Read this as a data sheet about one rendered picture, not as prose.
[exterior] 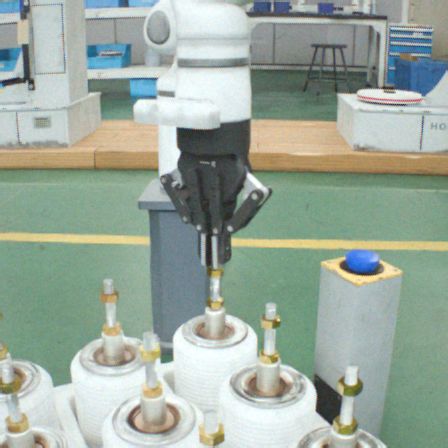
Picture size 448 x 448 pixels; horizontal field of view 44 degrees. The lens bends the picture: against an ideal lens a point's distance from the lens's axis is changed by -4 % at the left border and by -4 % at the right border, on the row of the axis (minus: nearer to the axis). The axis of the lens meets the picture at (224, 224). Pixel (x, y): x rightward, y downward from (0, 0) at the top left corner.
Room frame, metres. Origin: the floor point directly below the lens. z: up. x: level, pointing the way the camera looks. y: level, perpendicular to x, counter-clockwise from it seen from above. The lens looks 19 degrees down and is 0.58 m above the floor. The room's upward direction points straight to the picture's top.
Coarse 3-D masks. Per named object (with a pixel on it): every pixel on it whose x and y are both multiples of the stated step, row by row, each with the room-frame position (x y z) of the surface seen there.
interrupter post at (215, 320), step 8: (208, 312) 0.57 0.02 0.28; (216, 312) 0.56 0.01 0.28; (224, 312) 0.57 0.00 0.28; (208, 320) 0.57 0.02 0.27; (216, 320) 0.56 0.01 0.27; (224, 320) 0.57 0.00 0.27; (208, 328) 0.57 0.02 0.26; (216, 328) 0.56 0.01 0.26; (224, 328) 0.57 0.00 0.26; (216, 336) 0.56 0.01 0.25
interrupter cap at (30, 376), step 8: (16, 360) 0.50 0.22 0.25; (24, 360) 0.50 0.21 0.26; (16, 368) 0.49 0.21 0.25; (24, 368) 0.49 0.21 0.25; (32, 368) 0.49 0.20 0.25; (24, 376) 0.47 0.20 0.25; (32, 376) 0.47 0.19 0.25; (40, 376) 0.47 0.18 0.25; (24, 384) 0.46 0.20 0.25; (32, 384) 0.46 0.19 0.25; (24, 392) 0.44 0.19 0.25; (0, 400) 0.43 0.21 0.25
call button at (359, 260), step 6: (348, 252) 0.62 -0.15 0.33; (354, 252) 0.62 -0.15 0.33; (360, 252) 0.62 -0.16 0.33; (366, 252) 0.62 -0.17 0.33; (372, 252) 0.62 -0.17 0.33; (348, 258) 0.61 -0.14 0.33; (354, 258) 0.60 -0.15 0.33; (360, 258) 0.60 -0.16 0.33; (366, 258) 0.60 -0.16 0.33; (372, 258) 0.60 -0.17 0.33; (378, 258) 0.60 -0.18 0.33; (354, 264) 0.60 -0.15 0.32; (360, 264) 0.59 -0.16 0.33; (366, 264) 0.59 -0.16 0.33; (372, 264) 0.59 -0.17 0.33; (378, 264) 0.60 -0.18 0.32; (354, 270) 0.60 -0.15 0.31; (360, 270) 0.60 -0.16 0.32; (366, 270) 0.60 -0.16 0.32
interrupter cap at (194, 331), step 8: (192, 320) 0.59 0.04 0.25; (200, 320) 0.60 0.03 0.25; (232, 320) 0.60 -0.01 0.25; (240, 320) 0.59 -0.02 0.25; (184, 328) 0.57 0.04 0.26; (192, 328) 0.57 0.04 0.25; (200, 328) 0.58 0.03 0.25; (232, 328) 0.58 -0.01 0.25; (240, 328) 0.58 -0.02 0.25; (184, 336) 0.56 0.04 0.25; (192, 336) 0.56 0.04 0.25; (200, 336) 0.56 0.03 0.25; (208, 336) 0.56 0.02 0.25; (224, 336) 0.56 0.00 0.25; (232, 336) 0.56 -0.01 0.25; (240, 336) 0.56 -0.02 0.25; (200, 344) 0.54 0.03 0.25; (208, 344) 0.54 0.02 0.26; (216, 344) 0.54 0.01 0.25; (224, 344) 0.54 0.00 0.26; (232, 344) 0.54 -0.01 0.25
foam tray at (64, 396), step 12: (168, 372) 0.60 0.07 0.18; (72, 384) 0.57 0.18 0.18; (168, 384) 0.60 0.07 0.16; (60, 396) 0.54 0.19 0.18; (72, 396) 0.54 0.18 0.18; (60, 408) 0.52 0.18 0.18; (72, 408) 0.54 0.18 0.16; (60, 420) 0.50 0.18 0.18; (72, 420) 0.50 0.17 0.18; (324, 420) 0.50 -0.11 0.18; (72, 432) 0.48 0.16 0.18; (84, 444) 0.46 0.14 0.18
